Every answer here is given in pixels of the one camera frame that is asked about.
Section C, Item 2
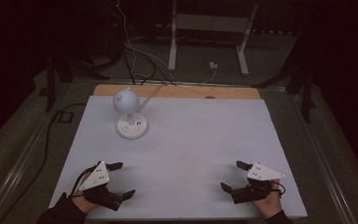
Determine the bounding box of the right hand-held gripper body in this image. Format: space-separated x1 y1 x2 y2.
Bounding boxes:
230 161 286 205

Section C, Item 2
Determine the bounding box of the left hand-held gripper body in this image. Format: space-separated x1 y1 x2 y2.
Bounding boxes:
78 161 126 212

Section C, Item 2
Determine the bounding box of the person's left hand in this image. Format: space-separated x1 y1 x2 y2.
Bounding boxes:
71 173 99 215

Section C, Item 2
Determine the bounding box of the person's right hand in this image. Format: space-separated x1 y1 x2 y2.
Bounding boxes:
251 179 284 220

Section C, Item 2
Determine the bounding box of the white round desk lamp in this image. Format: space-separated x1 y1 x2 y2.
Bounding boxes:
112 86 149 140

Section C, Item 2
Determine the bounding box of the white table mat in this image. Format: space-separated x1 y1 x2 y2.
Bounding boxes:
48 94 309 221

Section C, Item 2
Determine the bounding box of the wooden table board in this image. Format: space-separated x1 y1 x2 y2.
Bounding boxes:
92 83 262 101

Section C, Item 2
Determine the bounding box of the black tripod stand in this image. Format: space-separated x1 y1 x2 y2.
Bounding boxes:
44 50 111 113
251 60 318 124

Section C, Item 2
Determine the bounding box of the white metal stand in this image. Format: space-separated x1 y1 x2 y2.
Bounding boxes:
167 0 259 77

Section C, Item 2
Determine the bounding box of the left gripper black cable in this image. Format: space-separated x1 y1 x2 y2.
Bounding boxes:
69 161 103 200

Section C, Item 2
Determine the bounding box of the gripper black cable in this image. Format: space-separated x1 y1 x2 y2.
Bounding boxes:
69 161 103 200
271 180 287 198

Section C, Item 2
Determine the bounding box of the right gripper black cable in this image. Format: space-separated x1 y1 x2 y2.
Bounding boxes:
271 180 287 198

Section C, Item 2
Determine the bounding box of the long black floor cable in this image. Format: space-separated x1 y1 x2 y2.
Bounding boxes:
0 102 88 224

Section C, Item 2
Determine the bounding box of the black rectangular floor frame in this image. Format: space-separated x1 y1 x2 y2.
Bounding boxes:
56 110 75 124

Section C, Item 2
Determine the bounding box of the white lamp cable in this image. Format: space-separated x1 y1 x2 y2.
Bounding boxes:
135 85 164 114

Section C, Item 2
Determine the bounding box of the metal floor rail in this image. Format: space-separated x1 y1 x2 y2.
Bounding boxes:
0 116 55 224
290 92 357 224

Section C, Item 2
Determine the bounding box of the black floor cable bundle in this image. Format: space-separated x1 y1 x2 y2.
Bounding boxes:
121 43 177 87

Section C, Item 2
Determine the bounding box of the thin white floor cable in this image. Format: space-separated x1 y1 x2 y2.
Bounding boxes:
117 0 218 86

